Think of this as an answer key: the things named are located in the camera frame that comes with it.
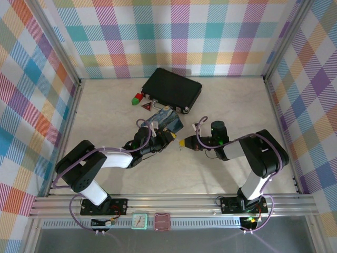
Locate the blue painted tin box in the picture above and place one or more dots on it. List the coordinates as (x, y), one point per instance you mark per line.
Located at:
(166, 117)

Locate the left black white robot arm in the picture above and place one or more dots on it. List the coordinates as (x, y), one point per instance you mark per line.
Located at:
(79, 171)

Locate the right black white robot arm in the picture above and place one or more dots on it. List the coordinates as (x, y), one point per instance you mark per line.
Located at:
(266, 155)

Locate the small red triangle sign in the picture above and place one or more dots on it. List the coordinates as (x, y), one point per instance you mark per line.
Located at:
(146, 106)

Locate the red and green block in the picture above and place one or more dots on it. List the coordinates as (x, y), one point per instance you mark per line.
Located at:
(137, 99)

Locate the black briefcase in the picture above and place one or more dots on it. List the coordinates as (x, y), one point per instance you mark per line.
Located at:
(171, 87)

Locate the small teal clock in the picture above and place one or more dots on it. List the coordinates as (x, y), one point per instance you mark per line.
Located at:
(139, 221)

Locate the small pink case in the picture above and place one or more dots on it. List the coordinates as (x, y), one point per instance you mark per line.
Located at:
(162, 222)

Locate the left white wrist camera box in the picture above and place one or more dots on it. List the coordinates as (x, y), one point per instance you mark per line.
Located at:
(155, 129)

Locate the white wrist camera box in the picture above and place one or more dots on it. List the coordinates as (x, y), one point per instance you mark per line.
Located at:
(155, 129)
(194, 127)

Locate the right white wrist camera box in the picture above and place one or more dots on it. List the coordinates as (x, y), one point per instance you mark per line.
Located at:
(194, 127)

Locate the aluminium mounting rail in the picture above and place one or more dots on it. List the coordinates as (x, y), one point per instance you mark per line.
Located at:
(171, 204)

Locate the aluminium side rail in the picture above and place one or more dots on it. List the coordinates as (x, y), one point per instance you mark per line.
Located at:
(277, 118)
(72, 116)

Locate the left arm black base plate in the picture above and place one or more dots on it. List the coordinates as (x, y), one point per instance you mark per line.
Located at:
(121, 206)

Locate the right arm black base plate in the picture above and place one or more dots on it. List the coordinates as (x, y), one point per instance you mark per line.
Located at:
(229, 205)

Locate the aluminium frame post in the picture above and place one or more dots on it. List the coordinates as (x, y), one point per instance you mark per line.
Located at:
(288, 39)
(55, 39)

